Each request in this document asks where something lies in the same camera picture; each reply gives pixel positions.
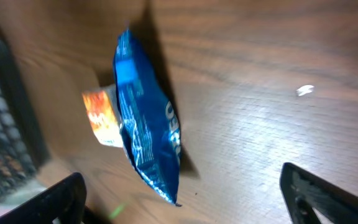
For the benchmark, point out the blue snack wrapper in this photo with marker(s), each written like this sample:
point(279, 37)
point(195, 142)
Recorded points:
point(150, 128)

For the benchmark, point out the orange small box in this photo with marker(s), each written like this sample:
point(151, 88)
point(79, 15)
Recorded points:
point(103, 114)

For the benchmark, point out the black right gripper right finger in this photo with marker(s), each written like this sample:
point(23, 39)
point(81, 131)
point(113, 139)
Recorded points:
point(304, 192)

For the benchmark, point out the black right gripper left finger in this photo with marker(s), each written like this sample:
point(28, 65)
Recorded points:
point(64, 201)

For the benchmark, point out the grey plastic mesh basket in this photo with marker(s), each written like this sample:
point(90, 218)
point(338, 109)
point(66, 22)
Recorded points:
point(22, 147)

